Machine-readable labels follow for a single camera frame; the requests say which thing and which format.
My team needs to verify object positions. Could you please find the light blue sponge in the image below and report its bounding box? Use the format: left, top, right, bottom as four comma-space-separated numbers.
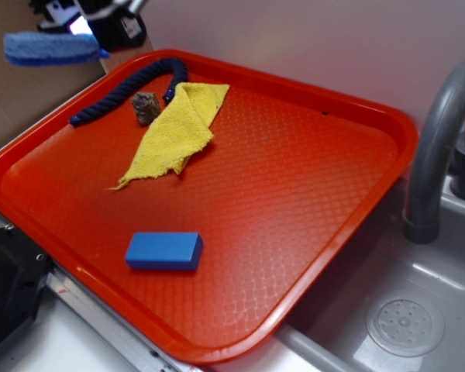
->
3, 32, 110, 67

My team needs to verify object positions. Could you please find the clear sink drain strainer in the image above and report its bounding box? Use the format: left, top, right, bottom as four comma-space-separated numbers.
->
366, 294, 445, 357

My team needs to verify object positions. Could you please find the grey plastic sink basin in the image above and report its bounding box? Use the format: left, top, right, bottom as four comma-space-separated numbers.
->
277, 184, 465, 371

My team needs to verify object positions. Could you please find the red plastic tray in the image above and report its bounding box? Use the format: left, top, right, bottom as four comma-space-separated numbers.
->
0, 50, 418, 365

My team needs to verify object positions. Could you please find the grey plastic faucet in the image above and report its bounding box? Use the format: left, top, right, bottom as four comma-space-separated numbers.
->
403, 60, 465, 244

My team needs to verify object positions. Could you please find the brown cardboard panel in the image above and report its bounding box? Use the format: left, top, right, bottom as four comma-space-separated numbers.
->
0, 1, 105, 149

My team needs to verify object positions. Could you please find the brown rock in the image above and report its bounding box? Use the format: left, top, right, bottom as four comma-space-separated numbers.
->
131, 92, 161, 126

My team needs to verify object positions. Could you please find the dark blue rope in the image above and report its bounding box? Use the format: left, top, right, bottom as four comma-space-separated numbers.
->
68, 57, 189, 127

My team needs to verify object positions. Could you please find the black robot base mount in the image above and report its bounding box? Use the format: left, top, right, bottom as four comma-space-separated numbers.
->
0, 227, 52, 352

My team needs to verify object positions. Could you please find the blue rectangular block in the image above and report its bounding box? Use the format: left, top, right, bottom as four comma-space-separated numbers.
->
125, 232, 204, 270

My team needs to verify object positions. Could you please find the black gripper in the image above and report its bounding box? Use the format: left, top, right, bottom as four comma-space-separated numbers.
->
29, 0, 147, 52

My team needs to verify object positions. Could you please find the yellow terry cloth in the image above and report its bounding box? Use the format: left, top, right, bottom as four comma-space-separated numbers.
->
112, 82, 230, 191

